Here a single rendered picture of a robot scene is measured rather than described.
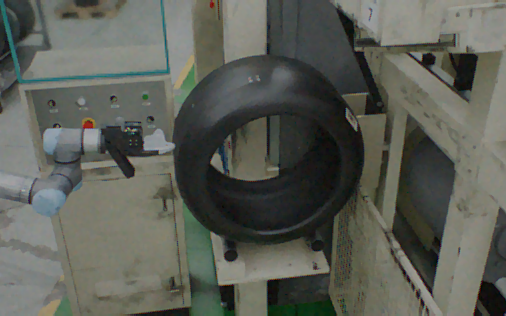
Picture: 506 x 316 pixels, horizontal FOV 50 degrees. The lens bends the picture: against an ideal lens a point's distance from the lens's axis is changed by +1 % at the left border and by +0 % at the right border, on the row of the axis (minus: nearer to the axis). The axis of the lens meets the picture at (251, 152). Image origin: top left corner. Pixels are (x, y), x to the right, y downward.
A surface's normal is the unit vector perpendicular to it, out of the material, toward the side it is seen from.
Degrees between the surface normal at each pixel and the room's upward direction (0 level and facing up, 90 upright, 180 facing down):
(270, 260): 0
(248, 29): 90
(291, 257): 0
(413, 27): 90
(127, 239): 92
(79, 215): 90
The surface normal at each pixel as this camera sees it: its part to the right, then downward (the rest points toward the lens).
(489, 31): 0.15, 0.18
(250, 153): 0.16, 0.48
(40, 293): -0.01, -0.87
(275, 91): 0.09, -0.32
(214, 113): -0.35, -0.15
